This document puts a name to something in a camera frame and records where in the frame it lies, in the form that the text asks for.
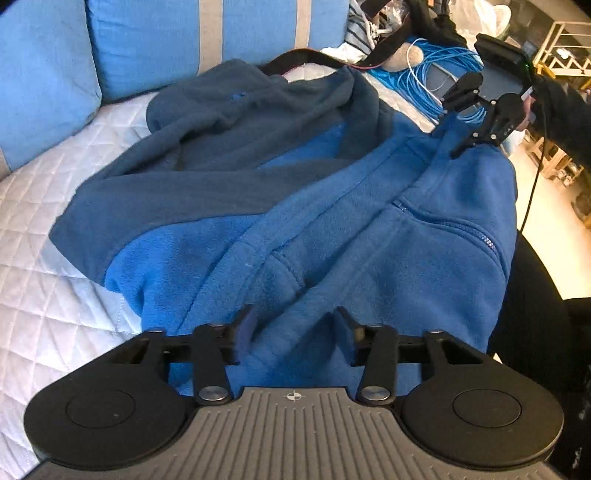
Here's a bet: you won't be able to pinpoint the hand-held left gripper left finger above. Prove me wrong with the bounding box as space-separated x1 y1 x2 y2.
110 304 259 407

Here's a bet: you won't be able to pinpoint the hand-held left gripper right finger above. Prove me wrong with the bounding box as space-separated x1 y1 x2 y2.
335 306 485 407

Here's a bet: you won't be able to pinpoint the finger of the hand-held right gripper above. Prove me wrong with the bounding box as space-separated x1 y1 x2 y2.
440 89 491 114
431 122 500 160

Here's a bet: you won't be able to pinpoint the blue fleece jacket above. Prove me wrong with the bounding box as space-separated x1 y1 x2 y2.
48 57 518 398

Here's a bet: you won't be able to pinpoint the person's right forearm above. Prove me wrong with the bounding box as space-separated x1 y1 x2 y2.
530 74 591 165

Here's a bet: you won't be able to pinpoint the white plastic bag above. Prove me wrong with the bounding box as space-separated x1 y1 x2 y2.
461 0 514 38

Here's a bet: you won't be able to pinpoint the striped cloth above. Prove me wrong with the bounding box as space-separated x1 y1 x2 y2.
345 8 385 52

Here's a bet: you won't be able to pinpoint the person's dark trousers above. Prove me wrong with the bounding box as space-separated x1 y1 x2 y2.
488 230 591 480

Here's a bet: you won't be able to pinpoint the white quilted mattress pad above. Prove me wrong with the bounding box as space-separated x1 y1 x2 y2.
0 62 445 468

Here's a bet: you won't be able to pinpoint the blue grey-striped cushion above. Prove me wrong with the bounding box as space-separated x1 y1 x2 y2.
0 0 103 180
87 0 352 103

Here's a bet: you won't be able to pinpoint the white cable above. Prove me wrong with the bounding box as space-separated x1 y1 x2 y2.
405 39 445 108

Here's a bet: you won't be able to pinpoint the blue cable coil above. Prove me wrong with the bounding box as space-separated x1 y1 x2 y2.
376 39 486 126

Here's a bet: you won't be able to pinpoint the cream frame rack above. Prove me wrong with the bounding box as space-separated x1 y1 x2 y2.
530 20 591 77

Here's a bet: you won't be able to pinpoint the black cable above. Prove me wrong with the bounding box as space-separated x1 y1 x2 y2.
516 109 549 232

